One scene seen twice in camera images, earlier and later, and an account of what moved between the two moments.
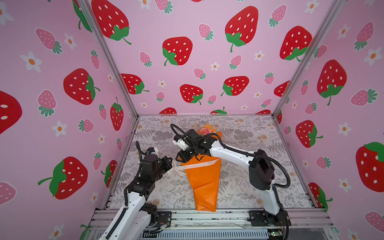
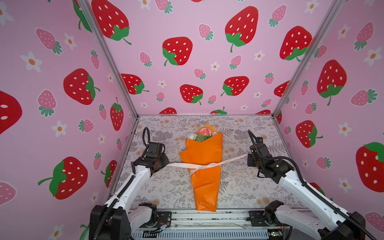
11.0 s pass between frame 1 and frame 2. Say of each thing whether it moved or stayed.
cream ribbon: moved
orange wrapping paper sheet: stayed
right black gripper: moved
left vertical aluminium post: stayed
